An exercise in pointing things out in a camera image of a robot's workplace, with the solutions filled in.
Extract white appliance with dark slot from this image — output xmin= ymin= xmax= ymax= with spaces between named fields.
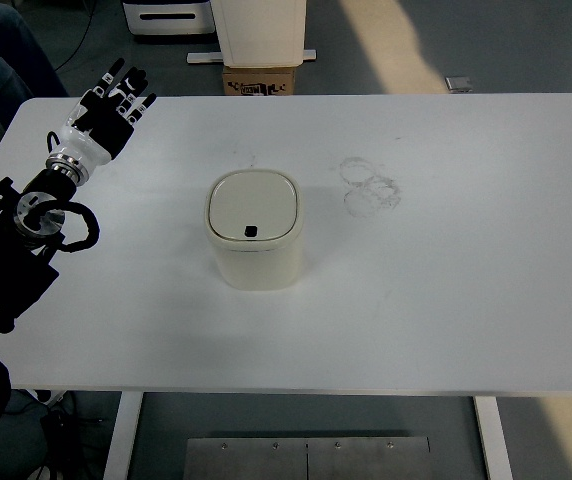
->
xmin=121 ymin=0 xmax=216 ymax=37

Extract cream trash bin with lid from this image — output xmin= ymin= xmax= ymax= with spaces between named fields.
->
xmin=204 ymin=169 xmax=305 ymax=292

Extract large white plastic bin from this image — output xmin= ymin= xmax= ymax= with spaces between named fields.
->
xmin=210 ymin=0 xmax=308 ymax=69

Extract black cable bundle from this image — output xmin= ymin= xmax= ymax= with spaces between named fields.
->
xmin=0 ymin=388 xmax=118 ymax=480

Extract white table leg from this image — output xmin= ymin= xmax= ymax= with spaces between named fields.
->
xmin=472 ymin=396 xmax=515 ymax=480
xmin=102 ymin=392 xmax=144 ymax=480

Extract small grey floor object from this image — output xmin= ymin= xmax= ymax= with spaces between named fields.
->
xmin=444 ymin=75 xmax=474 ymax=94

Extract person's legs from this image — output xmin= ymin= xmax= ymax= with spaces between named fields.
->
xmin=0 ymin=0 xmax=71 ymax=131

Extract white flat foot bar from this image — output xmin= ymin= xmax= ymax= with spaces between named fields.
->
xmin=186 ymin=48 xmax=318 ymax=65

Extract brown cardboard box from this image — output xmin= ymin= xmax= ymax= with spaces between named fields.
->
xmin=222 ymin=65 xmax=296 ymax=96

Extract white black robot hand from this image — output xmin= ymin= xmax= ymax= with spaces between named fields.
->
xmin=47 ymin=58 xmax=158 ymax=169

